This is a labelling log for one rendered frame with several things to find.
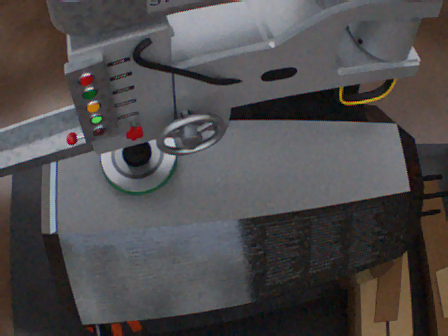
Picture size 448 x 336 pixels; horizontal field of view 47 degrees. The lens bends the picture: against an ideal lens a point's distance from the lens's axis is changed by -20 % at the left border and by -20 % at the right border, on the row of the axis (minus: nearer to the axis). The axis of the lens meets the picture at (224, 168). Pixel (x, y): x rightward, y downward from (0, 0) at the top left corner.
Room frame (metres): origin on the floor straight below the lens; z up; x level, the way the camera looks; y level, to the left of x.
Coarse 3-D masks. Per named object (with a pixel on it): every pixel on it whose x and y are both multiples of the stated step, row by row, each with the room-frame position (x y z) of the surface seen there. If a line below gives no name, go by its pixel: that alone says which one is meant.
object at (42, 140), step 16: (64, 112) 0.72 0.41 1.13; (16, 128) 0.67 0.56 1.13; (32, 128) 0.69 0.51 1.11; (48, 128) 0.70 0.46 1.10; (64, 128) 0.70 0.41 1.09; (80, 128) 0.70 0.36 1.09; (0, 144) 0.64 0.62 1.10; (16, 144) 0.65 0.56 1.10; (32, 144) 0.65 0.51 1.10; (48, 144) 0.65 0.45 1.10; (64, 144) 0.65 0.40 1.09; (80, 144) 0.63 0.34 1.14; (0, 160) 0.59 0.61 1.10; (16, 160) 0.58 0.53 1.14; (32, 160) 0.58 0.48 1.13; (48, 160) 0.60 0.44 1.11; (0, 176) 0.55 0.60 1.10
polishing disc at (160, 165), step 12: (168, 144) 0.76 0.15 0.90; (108, 156) 0.71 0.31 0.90; (120, 156) 0.72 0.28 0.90; (156, 156) 0.72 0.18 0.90; (168, 156) 0.72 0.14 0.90; (108, 168) 0.68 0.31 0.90; (120, 168) 0.68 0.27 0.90; (132, 168) 0.68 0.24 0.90; (144, 168) 0.68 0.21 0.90; (156, 168) 0.68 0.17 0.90; (168, 168) 0.69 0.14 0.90; (120, 180) 0.65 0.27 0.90; (132, 180) 0.65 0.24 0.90; (144, 180) 0.65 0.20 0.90; (156, 180) 0.65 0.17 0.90
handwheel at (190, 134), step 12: (180, 120) 0.61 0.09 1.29; (192, 120) 0.61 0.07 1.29; (204, 120) 0.62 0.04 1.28; (216, 120) 0.62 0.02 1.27; (168, 132) 0.59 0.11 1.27; (180, 132) 0.61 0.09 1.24; (192, 132) 0.61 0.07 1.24; (216, 132) 0.63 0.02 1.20; (156, 144) 0.59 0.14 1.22; (192, 144) 0.60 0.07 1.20; (204, 144) 0.62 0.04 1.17
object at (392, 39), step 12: (360, 24) 0.88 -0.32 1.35; (372, 24) 0.85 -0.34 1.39; (384, 24) 0.84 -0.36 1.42; (396, 24) 0.83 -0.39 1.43; (408, 24) 0.84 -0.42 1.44; (360, 36) 0.87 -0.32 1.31; (372, 36) 0.85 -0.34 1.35; (384, 36) 0.84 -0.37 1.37; (396, 36) 0.83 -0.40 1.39; (408, 36) 0.84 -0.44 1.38; (372, 48) 0.84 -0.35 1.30; (384, 48) 0.83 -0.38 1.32; (396, 48) 0.83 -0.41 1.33; (408, 48) 0.85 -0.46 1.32; (396, 60) 0.84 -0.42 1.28
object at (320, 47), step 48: (288, 0) 0.82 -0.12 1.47; (336, 0) 0.79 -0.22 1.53; (384, 0) 0.81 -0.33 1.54; (432, 0) 0.85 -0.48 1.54; (192, 48) 0.71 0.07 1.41; (240, 48) 0.72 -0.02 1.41; (288, 48) 0.73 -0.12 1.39; (336, 48) 0.77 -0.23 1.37; (192, 96) 0.67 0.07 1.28; (240, 96) 0.71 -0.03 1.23
